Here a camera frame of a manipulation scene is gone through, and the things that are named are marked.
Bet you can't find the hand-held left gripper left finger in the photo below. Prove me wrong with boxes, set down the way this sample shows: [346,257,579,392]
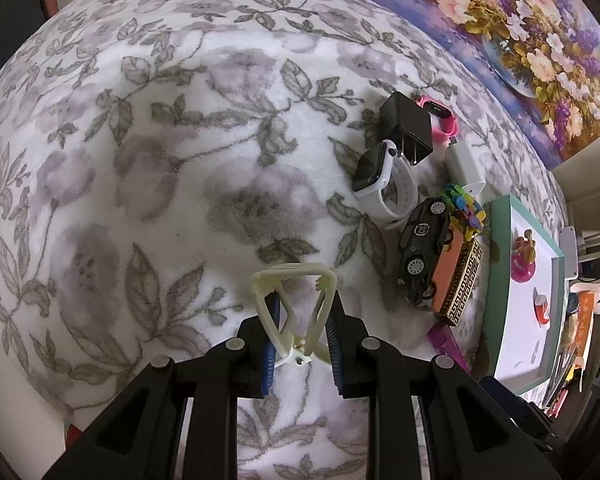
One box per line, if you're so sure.
[42,294,282,480]

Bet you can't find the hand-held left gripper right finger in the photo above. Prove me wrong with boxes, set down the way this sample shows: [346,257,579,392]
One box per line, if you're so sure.
[325,292,563,480]

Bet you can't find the cream triangular plastic clip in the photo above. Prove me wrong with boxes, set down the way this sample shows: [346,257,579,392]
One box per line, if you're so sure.
[249,262,338,368]

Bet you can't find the pink small bottle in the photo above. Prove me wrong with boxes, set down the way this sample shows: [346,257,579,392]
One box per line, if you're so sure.
[427,322,473,373]

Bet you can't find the orange case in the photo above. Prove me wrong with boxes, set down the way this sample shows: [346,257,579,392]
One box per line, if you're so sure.
[427,227,466,311]

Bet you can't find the black toy car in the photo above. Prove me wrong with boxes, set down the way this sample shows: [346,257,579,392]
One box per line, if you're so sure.
[397,197,453,306]

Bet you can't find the gold patterned box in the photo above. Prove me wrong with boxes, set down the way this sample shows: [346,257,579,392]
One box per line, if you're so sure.
[432,237,485,328]

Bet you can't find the teal-edged white tray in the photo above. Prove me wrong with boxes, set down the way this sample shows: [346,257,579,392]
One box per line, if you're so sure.
[480,195,566,393]

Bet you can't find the white smartwatch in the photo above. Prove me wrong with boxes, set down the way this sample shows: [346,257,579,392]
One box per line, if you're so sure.
[351,140,417,231]

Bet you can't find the multicolour plastic toy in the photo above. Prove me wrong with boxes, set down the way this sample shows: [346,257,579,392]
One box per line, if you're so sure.
[440,184,488,238]

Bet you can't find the black charger adapter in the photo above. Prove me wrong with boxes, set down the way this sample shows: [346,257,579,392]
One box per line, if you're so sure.
[378,91,434,166]

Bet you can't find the pink toy dog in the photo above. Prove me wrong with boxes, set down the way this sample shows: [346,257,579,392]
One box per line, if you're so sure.
[510,229,537,283]

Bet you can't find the red white tube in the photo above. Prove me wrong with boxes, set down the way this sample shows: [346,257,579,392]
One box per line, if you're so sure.
[532,296,552,326]

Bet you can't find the floral grey white blanket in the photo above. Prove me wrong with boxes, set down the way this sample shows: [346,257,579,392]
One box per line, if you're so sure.
[0,0,571,480]

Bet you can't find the white charger adapter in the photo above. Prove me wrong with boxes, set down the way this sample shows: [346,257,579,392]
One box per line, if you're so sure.
[444,140,486,195]

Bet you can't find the orange book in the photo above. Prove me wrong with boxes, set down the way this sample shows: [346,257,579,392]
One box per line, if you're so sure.
[575,292,596,361]

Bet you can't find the pink kids watch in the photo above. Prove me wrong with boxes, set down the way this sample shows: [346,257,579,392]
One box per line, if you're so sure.
[416,95,458,147]

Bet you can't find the white rectangular device box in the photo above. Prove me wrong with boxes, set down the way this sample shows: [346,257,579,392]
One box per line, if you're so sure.
[559,226,580,278]

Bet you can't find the white plastic chair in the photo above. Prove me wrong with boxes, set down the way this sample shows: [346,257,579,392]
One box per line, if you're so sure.
[570,280,600,316]

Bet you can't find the flower painting poster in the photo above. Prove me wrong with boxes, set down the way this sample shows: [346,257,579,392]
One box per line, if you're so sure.
[359,0,600,170]

